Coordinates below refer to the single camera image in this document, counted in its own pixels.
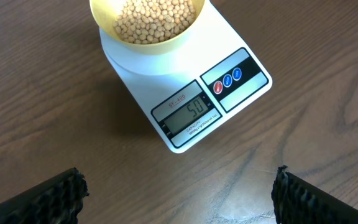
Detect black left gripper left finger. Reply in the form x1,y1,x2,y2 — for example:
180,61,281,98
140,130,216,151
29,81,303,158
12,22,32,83
0,168,89,224

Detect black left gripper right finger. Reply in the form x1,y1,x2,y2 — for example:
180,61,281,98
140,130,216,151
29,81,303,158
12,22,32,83
271,165,358,224

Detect soybeans in bowl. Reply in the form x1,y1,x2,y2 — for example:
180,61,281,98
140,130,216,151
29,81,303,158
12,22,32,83
113,0,196,45

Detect pale yellow bowl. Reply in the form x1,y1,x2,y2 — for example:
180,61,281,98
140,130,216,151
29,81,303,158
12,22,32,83
89,0,209,55

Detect white digital kitchen scale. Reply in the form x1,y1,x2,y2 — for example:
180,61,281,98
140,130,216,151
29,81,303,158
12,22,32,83
100,1,273,153

